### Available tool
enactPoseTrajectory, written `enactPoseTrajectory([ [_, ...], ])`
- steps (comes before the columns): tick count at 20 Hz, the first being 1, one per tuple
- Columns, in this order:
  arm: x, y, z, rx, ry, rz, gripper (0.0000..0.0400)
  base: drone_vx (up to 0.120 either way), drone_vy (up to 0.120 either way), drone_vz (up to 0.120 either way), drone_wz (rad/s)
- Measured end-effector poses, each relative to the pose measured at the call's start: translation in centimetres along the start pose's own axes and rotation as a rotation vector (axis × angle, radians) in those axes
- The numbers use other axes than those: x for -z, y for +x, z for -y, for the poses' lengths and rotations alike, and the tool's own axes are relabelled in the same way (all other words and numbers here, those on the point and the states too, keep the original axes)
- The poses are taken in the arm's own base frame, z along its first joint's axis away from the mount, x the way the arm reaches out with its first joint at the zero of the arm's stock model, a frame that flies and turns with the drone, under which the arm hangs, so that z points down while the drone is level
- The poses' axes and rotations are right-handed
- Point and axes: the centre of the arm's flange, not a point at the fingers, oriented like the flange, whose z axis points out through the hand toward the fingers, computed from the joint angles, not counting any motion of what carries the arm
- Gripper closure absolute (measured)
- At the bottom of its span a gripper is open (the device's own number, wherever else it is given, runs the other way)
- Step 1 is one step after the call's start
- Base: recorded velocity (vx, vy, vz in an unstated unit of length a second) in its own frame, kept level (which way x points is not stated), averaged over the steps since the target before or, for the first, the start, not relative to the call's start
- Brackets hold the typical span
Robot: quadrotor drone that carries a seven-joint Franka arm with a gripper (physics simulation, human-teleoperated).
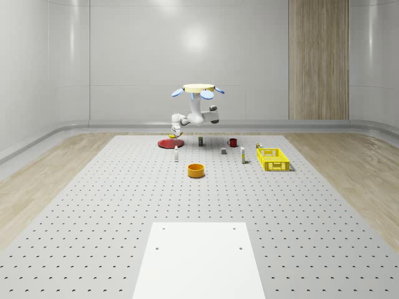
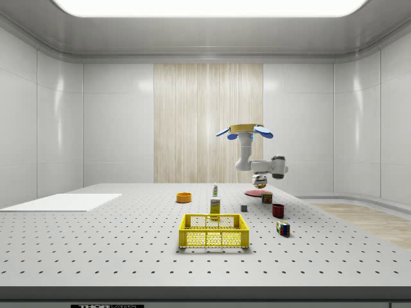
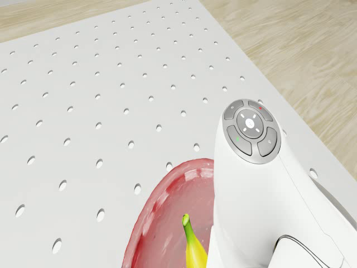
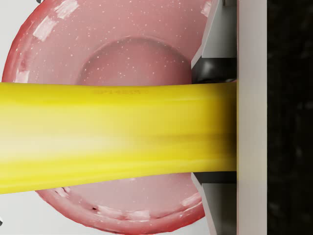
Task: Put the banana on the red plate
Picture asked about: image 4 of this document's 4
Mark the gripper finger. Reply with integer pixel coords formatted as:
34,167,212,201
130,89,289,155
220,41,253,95
190,171,238,235
190,0,238,84

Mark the banana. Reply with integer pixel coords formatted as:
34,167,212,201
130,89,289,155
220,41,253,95
0,81,238,194

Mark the red plate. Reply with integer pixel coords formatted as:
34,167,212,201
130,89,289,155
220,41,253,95
0,0,215,235

